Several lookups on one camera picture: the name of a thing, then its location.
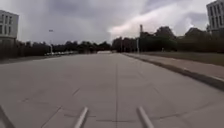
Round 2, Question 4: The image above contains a grey concrete road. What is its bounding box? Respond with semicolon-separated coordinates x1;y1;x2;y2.
0;53;224;128

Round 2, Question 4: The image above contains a pale pole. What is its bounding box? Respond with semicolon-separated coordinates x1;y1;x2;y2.
136;24;144;54

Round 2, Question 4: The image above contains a row of parked cars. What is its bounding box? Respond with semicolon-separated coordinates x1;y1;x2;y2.
44;50;80;57

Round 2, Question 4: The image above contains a row of trees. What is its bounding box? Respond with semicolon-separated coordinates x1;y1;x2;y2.
0;25;224;60

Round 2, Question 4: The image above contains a robot's own part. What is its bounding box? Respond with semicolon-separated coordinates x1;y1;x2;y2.
73;106;89;128
137;106;155;128

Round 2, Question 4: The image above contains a street lamp pole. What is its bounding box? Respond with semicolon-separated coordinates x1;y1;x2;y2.
48;29;54;56

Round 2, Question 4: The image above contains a dark kerb strip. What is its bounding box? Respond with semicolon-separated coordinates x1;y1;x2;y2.
122;53;224;92

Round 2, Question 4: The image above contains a grey pavement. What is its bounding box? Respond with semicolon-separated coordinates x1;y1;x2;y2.
125;52;224;81

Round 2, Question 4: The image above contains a grass strip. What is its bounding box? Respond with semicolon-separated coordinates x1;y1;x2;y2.
139;50;224;67

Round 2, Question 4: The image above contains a white building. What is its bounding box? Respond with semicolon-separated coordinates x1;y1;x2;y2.
0;9;20;46

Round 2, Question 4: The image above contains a grey building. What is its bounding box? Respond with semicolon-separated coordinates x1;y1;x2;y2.
205;0;224;34

